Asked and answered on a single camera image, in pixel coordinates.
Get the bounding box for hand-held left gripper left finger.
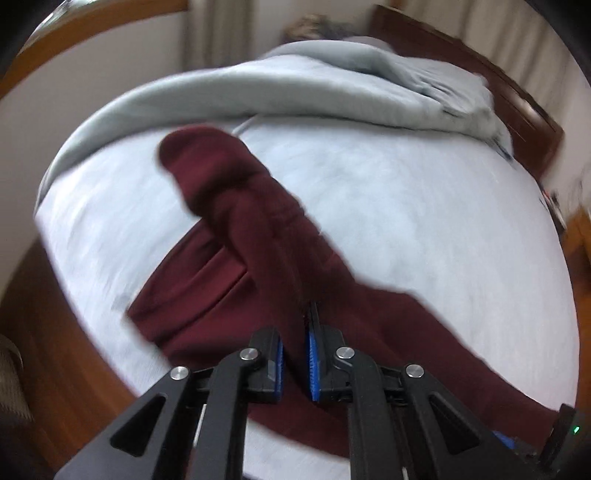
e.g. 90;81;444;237
54;327;283;480

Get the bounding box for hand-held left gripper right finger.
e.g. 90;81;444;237
302;301;543;480

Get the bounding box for maroon pants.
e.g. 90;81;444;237
126;124;561;460

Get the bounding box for bed with white sheet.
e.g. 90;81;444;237
34;55;580;480

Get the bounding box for wooden desk cabinet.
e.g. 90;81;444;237
564;205;591;296

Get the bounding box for grey duvet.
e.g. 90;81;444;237
37;36;514;206

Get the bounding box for dark wooden headboard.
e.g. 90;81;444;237
369;4;565;181

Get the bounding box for camouflage patterned pillow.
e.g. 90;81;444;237
283;13;354;41

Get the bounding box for beige curtain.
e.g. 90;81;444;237
392;0;571;75

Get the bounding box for curved wooden trim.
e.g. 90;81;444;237
0;0;190;100

